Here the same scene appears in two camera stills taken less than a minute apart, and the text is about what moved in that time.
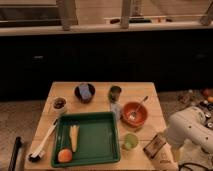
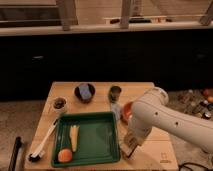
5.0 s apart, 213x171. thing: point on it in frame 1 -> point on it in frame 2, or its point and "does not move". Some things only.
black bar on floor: [14, 154] does not move
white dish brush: [40, 153] does not move
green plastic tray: [85, 138] does not move
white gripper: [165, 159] -> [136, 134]
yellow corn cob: [74, 132] does not move
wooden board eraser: [154, 146] -> [128, 148]
